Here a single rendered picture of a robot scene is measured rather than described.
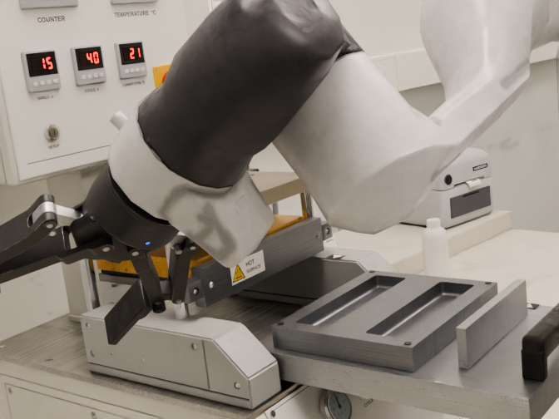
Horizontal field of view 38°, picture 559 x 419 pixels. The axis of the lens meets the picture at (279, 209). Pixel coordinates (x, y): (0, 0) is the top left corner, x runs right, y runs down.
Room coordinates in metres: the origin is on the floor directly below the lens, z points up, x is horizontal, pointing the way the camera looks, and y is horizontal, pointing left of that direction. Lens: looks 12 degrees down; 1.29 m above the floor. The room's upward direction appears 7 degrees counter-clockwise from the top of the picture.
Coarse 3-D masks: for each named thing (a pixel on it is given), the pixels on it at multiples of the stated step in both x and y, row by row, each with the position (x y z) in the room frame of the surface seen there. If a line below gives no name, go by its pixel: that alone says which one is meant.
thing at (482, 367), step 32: (512, 288) 0.78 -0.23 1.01; (480, 320) 0.72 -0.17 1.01; (512, 320) 0.78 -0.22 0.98; (288, 352) 0.78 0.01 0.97; (448, 352) 0.74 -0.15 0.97; (480, 352) 0.71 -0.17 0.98; (512, 352) 0.72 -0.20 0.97; (320, 384) 0.75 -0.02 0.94; (352, 384) 0.73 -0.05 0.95; (384, 384) 0.71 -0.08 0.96; (416, 384) 0.69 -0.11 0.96; (448, 384) 0.67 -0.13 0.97; (480, 384) 0.66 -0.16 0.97; (512, 384) 0.65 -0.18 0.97; (544, 384) 0.65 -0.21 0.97; (480, 416) 0.65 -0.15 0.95; (512, 416) 0.63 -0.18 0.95
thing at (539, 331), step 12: (552, 312) 0.71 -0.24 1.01; (540, 324) 0.68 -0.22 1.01; (552, 324) 0.68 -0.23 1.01; (528, 336) 0.66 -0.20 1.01; (540, 336) 0.66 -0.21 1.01; (552, 336) 0.67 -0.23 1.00; (528, 348) 0.66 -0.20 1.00; (540, 348) 0.65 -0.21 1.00; (552, 348) 0.67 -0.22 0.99; (528, 360) 0.66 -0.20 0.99; (540, 360) 0.65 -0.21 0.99; (528, 372) 0.66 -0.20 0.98; (540, 372) 0.65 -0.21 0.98
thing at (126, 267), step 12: (276, 216) 1.03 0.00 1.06; (288, 216) 1.02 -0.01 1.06; (300, 216) 1.01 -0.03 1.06; (276, 228) 0.97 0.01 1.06; (156, 252) 0.91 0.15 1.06; (204, 252) 0.89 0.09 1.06; (108, 264) 0.95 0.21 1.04; (120, 264) 0.94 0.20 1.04; (132, 264) 0.92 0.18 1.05; (156, 264) 0.90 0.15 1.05; (192, 264) 0.86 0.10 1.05; (108, 276) 0.95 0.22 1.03; (120, 276) 0.94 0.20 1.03; (132, 276) 0.93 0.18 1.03
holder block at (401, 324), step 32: (352, 288) 0.89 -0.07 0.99; (384, 288) 0.92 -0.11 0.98; (416, 288) 0.86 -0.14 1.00; (448, 288) 0.87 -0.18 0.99; (480, 288) 0.84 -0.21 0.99; (288, 320) 0.81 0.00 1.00; (320, 320) 0.84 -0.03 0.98; (352, 320) 0.79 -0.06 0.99; (384, 320) 0.78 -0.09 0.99; (416, 320) 0.81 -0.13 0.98; (448, 320) 0.76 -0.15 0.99; (320, 352) 0.76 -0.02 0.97; (352, 352) 0.74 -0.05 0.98; (384, 352) 0.72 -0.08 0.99; (416, 352) 0.70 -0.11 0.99
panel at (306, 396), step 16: (288, 400) 0.78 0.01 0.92; (304, 400) 0.79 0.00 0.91; (352, 400) 0.84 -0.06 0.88; (368, 400) 0.85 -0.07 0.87; (272, 416) 0.75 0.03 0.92; (288, 416) 0.77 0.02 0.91; (304, 416) 0.78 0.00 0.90; (320, 416) 0.79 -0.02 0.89; (352, 416) 0.82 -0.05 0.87; (368, 416) 0.84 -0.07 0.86; (384, 416) 0.86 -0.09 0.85; (400, 416) 0.87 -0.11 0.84; (416, 416) 0.89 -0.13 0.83; (432, 416) 0.91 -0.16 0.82; (448, 416) 0.93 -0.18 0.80
